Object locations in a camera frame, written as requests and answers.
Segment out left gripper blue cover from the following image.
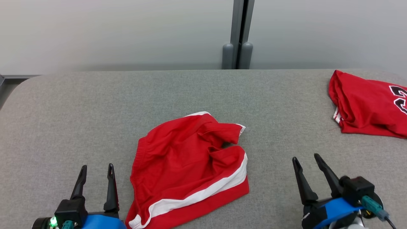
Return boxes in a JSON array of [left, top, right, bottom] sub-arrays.
[[32, 163, 128, 229]]

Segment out grey cylindrical post bumper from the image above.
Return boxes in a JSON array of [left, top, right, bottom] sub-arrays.
[[222, 43, 234, 70], [239, 42, 253, 70]]

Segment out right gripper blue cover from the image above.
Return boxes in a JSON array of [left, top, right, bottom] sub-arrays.
[[292, 153, 383, 229]]

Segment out grey metal floor rail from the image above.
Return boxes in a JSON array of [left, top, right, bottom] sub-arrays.
[[0, 74, 42, 84]]

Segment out red shorts white side stripe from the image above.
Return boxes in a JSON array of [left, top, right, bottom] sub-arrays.
[[125, 111, 250, 229]]

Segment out grey metal wall post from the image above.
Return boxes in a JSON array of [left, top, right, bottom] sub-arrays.
[[230, 0, 255, 70]]

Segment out red jersey shirt white sleeves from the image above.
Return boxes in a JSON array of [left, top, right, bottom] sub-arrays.
[[328, 70, 407, 139]]

